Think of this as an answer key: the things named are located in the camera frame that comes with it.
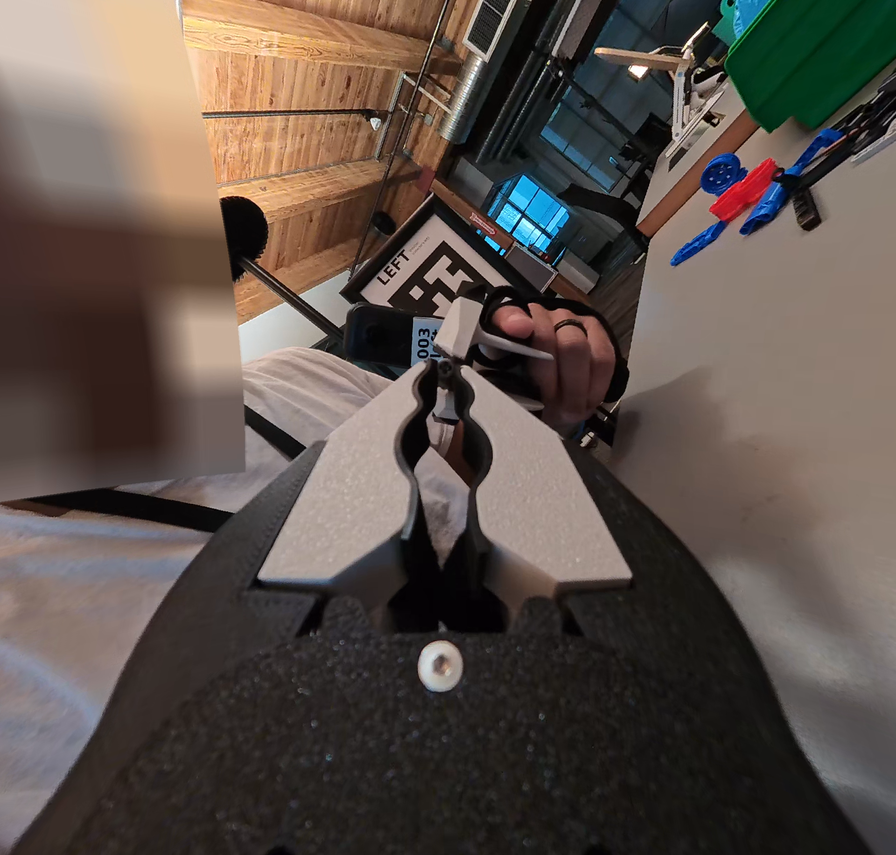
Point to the window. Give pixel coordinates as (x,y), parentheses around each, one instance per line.
(528,215)

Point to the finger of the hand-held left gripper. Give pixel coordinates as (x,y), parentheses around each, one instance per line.
(458,330)
(514,348)

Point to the white vent grille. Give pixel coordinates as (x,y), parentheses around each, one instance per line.
(493,5)

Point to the flat blue lego beam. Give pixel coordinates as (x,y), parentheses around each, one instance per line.
(698,244)

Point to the wooden board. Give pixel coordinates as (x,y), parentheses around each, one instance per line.
(637,59)

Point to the white shirt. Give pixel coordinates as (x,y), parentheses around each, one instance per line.
(308,393)

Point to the person's left hand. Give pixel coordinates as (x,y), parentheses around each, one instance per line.
(567,365)

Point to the green plastic bin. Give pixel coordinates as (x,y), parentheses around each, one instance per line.
(819,43)

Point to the grey box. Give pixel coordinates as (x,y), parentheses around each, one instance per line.
(532,266)

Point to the black round ceiling fixture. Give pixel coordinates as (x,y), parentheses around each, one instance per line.
(383,223)

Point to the long blue lego piece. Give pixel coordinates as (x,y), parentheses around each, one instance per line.
(815,152)

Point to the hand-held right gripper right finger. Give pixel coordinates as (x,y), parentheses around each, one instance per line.
(546,498)

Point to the red sign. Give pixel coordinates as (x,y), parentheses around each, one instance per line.
(484,224)

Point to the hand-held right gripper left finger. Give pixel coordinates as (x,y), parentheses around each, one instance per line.
(350,491)

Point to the blue lego wheel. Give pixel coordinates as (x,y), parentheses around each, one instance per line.
(721,176)

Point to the blue lego connector piece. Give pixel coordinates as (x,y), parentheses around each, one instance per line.
(766,210)

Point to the red lego piece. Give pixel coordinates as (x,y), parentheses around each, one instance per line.
(745,190)

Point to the short black lego beam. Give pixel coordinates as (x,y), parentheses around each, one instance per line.
(806,209)

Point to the metal air duct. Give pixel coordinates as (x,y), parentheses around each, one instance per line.
(465,92)

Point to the small black lego piece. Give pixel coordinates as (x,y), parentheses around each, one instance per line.
(448,373)

